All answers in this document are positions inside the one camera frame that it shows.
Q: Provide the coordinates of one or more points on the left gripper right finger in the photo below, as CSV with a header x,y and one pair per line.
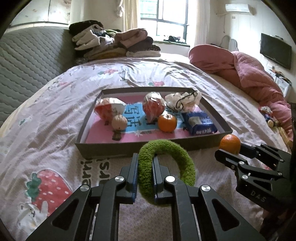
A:
x,y
199,213

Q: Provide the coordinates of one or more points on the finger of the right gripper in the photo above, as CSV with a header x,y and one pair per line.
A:
x,y
268,155
238,164

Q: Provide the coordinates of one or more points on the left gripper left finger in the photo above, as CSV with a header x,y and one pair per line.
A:
x,y
92,213

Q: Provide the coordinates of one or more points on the orange tangerine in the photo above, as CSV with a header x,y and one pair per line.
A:
x,y
167,123
230,143

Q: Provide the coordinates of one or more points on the brown walnut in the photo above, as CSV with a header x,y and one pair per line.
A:
x,y
119,123

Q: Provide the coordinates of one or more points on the blue white egg toy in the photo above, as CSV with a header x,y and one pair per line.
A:
x,y
108,108

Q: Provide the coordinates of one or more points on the cream cloth drawstring pouch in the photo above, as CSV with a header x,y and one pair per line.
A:
x,y
183,102

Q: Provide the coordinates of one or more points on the small toys by blanket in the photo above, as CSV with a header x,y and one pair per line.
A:
x,y
268,116

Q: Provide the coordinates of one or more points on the blue tissue packet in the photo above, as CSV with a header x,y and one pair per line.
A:
x,y
199,123

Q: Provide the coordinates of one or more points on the dark tray with pink liner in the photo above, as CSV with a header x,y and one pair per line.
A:
x,y
96,139

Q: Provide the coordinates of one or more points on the pink quilted blanket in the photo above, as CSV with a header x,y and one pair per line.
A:
x,y
246,73

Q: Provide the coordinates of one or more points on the red wrapped egg toy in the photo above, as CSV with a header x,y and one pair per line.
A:
x,y
153,106

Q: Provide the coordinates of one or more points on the right sheer curtain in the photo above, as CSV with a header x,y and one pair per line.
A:
x,y
202,22

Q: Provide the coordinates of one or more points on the white air conditioner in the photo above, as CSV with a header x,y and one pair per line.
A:
x,y
239,8

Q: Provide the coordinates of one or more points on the items on window sill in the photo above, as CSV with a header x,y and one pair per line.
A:
x,y
173,39

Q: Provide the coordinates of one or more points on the pile of folded clothes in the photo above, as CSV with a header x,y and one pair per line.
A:
x,y
93,42

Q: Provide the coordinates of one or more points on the grey quilted headboard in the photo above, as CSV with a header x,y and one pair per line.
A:
x,y
30,58

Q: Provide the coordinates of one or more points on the left beige curtain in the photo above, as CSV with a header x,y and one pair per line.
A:
x,y
128,11

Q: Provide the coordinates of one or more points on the black wall television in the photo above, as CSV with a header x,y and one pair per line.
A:
x,y
276,50

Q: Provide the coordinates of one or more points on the window with dark frame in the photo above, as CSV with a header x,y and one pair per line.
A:
x,y
164,18

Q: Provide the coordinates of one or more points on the blossom tree wall painting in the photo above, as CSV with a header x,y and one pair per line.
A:
x,y
57,11

